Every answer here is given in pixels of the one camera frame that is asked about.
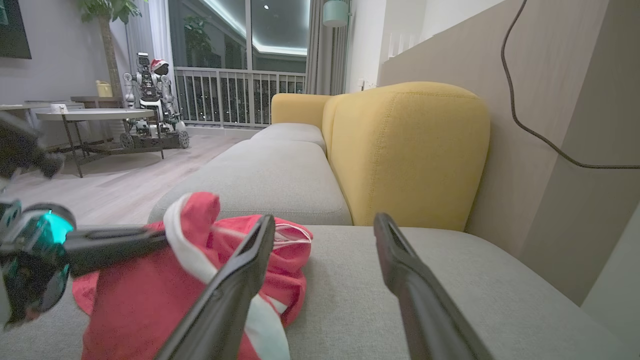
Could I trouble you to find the beige partition panel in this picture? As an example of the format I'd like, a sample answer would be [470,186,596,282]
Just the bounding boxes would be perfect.
[377,0,640,306]

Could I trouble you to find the yellow sofa armrest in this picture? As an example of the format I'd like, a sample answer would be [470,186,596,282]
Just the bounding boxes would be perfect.
[271,93,332,132]

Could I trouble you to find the black hanging cable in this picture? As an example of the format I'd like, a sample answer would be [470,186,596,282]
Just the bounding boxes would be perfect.
[501,0,640,170]

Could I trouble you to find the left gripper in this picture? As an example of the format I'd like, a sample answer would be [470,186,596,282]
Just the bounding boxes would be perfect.
[0,200,169,331]

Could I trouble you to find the white sheer curtain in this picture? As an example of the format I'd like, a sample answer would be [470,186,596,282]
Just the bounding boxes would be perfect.
[125,0,173,101]

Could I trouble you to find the mint floor lamp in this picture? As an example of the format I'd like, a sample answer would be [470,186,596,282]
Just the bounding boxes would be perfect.
[322,0,349,28]

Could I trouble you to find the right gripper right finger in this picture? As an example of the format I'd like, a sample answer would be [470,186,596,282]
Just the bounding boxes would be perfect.
[374,213,493,360]

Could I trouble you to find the white robot with santa hat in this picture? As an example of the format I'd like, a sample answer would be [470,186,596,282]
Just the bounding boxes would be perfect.
[122,52,191,150]

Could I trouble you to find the tall green potted plant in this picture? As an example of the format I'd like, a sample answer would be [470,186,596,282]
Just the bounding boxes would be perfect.
[77,0,143,98]

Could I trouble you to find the red shorts with white band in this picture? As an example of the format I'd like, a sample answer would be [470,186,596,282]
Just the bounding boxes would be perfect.
[72,191,292,360]

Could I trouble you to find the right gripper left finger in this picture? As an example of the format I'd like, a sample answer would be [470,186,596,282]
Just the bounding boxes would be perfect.
[155,215,276,360]

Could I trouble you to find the grey window curtain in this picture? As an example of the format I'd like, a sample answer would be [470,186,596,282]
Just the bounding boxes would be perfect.
[306,0,351,96]

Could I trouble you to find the round white coffee table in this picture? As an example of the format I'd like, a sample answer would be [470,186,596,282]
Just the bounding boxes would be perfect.
[35,108,166,178]

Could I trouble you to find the grey sofa seat cushion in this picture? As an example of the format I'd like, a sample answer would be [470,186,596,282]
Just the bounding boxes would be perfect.
[148,139,353,226]
[250,123,327,153]
[0,225,632,360]

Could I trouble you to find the black wall television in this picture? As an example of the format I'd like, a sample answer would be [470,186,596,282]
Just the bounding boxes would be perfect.
[0,0,32,60]

